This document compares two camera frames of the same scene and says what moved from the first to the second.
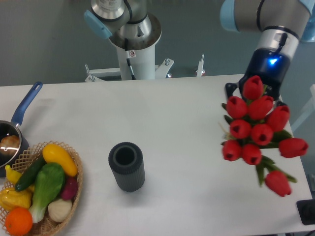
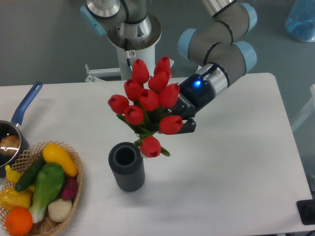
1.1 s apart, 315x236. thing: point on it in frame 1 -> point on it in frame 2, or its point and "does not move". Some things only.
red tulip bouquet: (257, 134) -> (144, 106)
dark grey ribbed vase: (126, 160) does not move
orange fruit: (18, 221) does not move
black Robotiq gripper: (271, 66) -> (195, 92)
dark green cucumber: (30, 174) does not move
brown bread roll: (9, 145) does not move
